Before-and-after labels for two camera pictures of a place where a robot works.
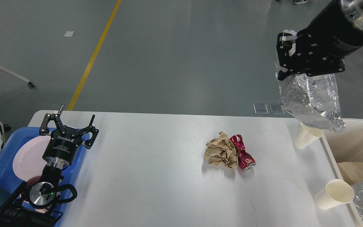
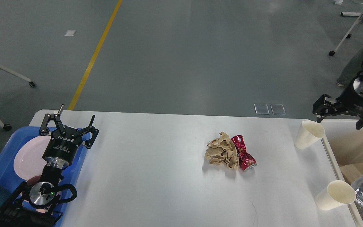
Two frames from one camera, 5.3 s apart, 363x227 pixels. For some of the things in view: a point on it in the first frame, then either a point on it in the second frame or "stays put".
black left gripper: (60, 151) stays put
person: (301, 2) -> (352, 67)
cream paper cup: (337, 192) stays put
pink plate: (28, 161) stays put
